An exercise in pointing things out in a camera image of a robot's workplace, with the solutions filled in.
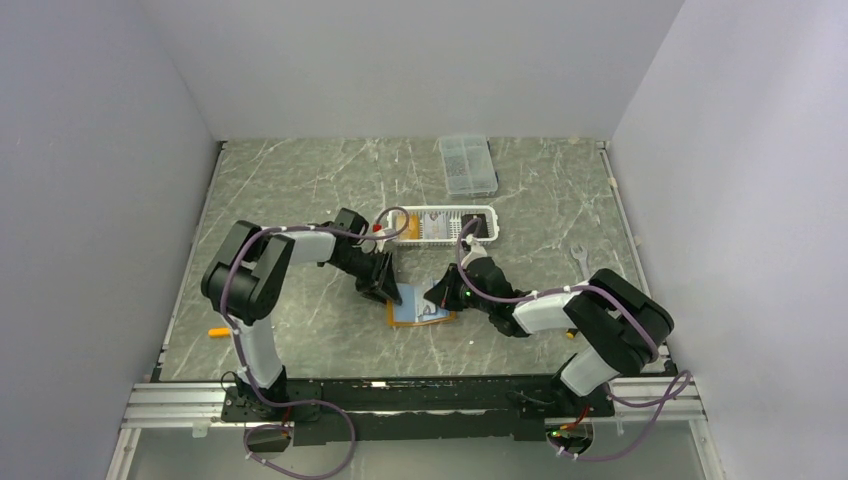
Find silver VIP card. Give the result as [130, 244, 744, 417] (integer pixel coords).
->
[421, 211, 449, 240]

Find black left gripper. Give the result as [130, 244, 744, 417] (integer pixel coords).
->
[333, 247, 402, 307]

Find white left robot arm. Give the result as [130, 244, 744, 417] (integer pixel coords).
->
[201, 207, 411, 420]

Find silver open end wrench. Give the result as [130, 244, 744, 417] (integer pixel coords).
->
[570, 245, 591, 280]

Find black card stack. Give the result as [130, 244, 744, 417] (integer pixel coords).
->
[460, 213, 490, 238]

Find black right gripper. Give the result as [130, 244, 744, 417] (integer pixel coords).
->
[425, 263, 494, 314]

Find clear plastic screw box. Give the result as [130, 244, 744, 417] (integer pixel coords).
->
[438, 135, 498, 197]

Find orange handled small tool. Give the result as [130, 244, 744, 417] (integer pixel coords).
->
[207, 327, 231, 339]

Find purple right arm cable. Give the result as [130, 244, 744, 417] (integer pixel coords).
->
[455, 218, 694, 464]

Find aluminium frame rail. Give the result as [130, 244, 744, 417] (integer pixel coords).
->
[122, 376, 672, 431]

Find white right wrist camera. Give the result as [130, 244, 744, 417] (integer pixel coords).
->
[459, 239, 489, 268]

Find orange leather card holder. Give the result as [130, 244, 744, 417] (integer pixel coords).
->
[387, 281, 457, 328]

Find white plastic basket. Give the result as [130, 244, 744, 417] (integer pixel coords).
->
[393, 205, 500, 246]

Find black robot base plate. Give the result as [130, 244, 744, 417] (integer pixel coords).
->
[221, 375, 615, 446]

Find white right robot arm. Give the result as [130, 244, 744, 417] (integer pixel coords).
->
[423, 257, 674, 415]

